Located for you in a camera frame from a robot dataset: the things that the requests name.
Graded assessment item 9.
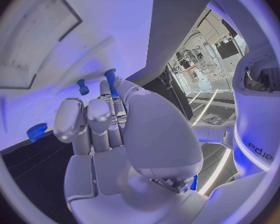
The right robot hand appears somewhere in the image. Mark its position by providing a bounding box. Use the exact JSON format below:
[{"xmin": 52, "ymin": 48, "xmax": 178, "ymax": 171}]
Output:
[{"xmin": 53, "ymin": 76, "xmax": 209, "ymax": 224}]

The blue peg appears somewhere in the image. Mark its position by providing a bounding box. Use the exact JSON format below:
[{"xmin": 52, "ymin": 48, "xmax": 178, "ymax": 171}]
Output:
[
  {"xmin": 104, "ymin": 69, "xmax": 120, "ymax": 98},
  {"xmin": 76, "ymin": 79, "xmax": 90, "ymax": 96}
]

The white task board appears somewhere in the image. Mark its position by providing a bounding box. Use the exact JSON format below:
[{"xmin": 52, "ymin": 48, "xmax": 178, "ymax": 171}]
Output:
[{"xmin": 0, "ymin": 0, "xmax": 156, "ymax": 152}]

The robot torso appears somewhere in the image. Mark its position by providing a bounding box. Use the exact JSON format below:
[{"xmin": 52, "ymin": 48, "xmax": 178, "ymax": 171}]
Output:
[{"xmin": 231, "ymin": 44, "xmax": 280, "ymax": 179}]

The black screen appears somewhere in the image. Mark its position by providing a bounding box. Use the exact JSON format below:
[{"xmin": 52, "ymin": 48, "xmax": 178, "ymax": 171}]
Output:
[{"xmin": 216, "ymin": 41, "xmax": 240, "ymax": 60}]

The blue gear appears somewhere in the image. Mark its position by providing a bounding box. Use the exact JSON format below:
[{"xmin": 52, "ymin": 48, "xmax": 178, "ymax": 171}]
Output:
[{"xmin": 26, "ymin": 122, "xmax": 49, "ymax": 144}]

